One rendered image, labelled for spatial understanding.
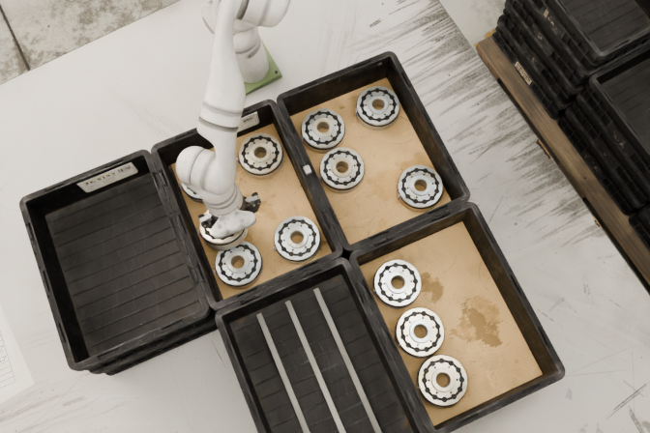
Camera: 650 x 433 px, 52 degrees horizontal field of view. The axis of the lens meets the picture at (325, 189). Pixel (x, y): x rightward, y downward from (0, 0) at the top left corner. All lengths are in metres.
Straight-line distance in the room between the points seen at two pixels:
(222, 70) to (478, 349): 0.80
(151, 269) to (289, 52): 0.70
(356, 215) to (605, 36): 1.09
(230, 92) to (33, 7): 1.95
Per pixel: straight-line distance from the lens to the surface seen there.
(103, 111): 1.87
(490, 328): 1.52
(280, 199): 1.55
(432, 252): 1.52
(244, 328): 1.49
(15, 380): 1.76
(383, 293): 1.47
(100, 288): 1.58
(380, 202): 1.54
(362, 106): 1.60
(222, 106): 1.14
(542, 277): 1.70
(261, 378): 1.48
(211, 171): 1.17
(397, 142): 1.60
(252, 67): 1.72
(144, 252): 1.57
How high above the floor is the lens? 2.30
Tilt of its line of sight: 71 degrees down
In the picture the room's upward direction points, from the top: 3 degrees counter-clockwise
